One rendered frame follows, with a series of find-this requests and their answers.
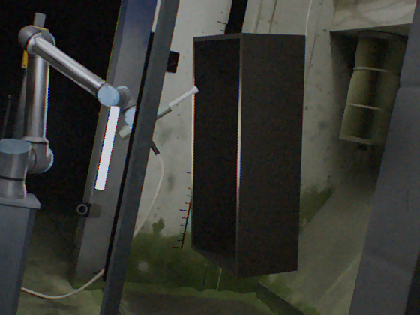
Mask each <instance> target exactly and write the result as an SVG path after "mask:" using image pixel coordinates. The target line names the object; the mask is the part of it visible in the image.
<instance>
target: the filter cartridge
mask: <svg viewBox="0 0 420 315"><path fill-rule="evenodd" d="M357 35H358V47H357V50H356V54H355V67H354V69H353V70H354V73H353V75H352V78H351V80H350V83H349V91H348V95H347V99H346V109H345V111H344V114H343V120H342V124H341V131H340V136H339V139H342V140H347V141H351V142H354V143H359V144H361V145H360V146H358V149H359V150H361V154H360V157H359V159H362V151H367V150H368V148H367V147H365V146H379V147H382V148H385V145H386V140H387V137H388V130H389V125H390V122H391V119H392V110H393V108H394V104H395V99H396V93H397V91H398V89H399V88H400V87H401V83H400V78H401V70H402V66H403V63H404V55H405V52H406V48H407V43H408V40H409V38H408V37H405V36H401V35H399V34H394V33H391V32H387V31H359V32H358V34H357Z"/></svg>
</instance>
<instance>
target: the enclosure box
mask: <svg viewBox="0 0 420 315"><path fill-rule="evenodd" d="M305 48H306V35H303V34H260V33H244V32H242V33H235V34H216V35H208V36H201V37H194V38H193V87H194V86H196V87H197V89H198V92H197V93H195V94H193V100H192V158H191V215H190V248H193V249H194V250H195V251H196V252H198V253H200V254H202V256H203V257H206V259H208V260H210V261H212V262H213V263H214V264H215V265H216V266H220V268H222V269H224V270H225V271H226V272H228V273H229V274H231V275H232V276H233V277H234V278H250V277H255V276H260V275H269V274H279V273H284V272H293V271H298V245H299V209H300V191H301V174H302V137H303V101H304V83H305Z"/></svg>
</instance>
